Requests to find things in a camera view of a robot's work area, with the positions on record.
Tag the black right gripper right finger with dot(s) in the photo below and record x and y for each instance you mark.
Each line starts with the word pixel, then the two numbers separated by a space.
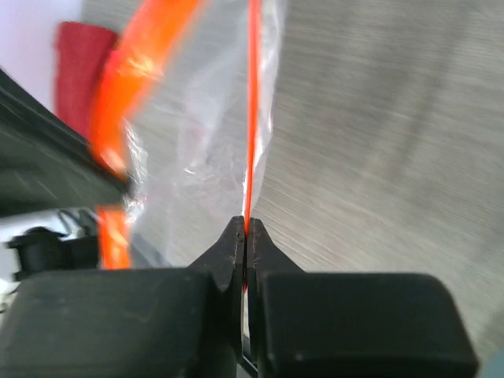
pixel 349 324

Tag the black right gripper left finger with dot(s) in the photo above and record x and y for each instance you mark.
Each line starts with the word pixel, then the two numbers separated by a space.
pixel 71 319

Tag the clear orange-zip plastic bag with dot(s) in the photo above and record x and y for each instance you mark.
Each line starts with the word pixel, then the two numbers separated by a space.
pixel 184 111

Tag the dark red folded cloth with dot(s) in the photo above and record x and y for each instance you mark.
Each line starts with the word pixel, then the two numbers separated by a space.
pixel 81 53

